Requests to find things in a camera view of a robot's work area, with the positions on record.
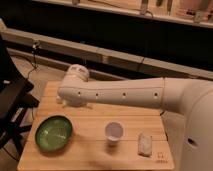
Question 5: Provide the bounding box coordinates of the green ceramic bowl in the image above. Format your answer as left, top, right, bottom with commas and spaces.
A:
35, 115, 73, 152

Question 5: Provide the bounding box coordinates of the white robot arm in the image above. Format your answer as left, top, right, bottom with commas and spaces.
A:
58, 64, 213, 171

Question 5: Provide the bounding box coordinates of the white plastic cup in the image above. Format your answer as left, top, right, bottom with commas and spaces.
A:
105, 122, 124, 146

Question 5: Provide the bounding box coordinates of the black chair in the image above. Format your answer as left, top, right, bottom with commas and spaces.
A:
0, 35, 39, 155

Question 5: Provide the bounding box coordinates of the black hanging cable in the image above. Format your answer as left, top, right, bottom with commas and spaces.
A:
25, 40, 40, 81

